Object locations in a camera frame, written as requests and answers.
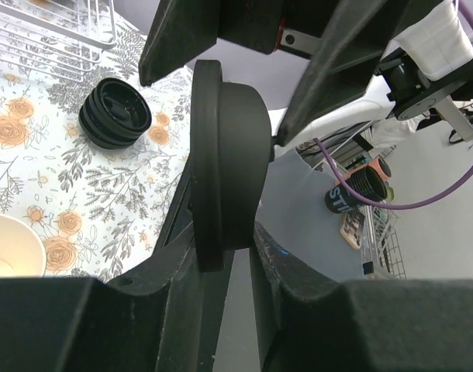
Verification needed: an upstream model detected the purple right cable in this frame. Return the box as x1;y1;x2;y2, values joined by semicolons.
312;0;473;212

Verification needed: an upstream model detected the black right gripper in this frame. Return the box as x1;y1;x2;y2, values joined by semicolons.
138;0;440;146

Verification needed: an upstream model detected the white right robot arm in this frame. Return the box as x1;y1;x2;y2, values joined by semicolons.
139;1;473;148

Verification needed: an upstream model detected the brown paper coffee cup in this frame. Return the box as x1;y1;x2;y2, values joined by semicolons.
0;214;47;278

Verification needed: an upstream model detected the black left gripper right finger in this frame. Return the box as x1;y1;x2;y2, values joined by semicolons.
250;224;473;371

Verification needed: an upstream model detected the white wire dish rack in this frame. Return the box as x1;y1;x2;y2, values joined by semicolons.
0;1;116;82

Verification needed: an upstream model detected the stack of black lids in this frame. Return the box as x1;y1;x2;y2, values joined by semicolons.
78;77;152;150

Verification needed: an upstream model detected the floral patterned table mat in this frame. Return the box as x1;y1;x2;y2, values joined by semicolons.
0;12;192;281

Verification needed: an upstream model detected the black tumbler in background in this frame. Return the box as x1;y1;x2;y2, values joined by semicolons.
324;165;388;214

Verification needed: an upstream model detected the black plastic cup lid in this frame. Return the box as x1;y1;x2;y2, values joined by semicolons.
190;60;273;272

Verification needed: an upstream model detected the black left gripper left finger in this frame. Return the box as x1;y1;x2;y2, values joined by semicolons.
0;167;229;371

